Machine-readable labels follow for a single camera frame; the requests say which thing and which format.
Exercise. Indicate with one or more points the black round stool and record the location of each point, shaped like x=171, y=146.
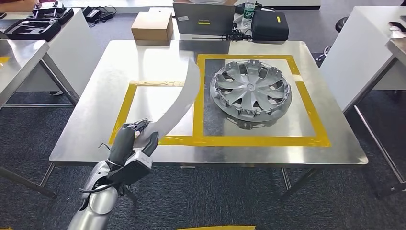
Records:
x=342, y=23

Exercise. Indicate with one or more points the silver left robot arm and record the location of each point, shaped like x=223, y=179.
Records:
x=98, y=200

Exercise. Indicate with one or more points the dark grey laptop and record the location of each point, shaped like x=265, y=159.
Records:
x=203, y=19

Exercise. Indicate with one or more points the black power adapter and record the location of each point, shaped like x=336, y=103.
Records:
x=92, y=13

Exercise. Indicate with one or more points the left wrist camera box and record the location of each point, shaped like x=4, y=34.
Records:
x=133, y=170

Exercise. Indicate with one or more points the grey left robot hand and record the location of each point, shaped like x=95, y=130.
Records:
x=122, y=146

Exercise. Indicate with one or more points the silver wheel hubcap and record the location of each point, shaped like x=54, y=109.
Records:
x=250, y=92

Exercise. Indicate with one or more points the clear water bottle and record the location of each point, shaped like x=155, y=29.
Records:
x=248, y=16

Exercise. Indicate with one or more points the white curved plastic part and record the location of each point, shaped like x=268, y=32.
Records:
x=177, y=104

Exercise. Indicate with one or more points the cardboard box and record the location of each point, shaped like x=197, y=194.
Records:
x=152, y=27

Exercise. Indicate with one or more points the black white shoe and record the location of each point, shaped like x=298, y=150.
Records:
x=56, y=93

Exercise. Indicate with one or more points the open black tool case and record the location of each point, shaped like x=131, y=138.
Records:
x=66, y=16
x=31, y=30

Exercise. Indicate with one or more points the black zip case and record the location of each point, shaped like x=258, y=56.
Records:
x=269, y=25

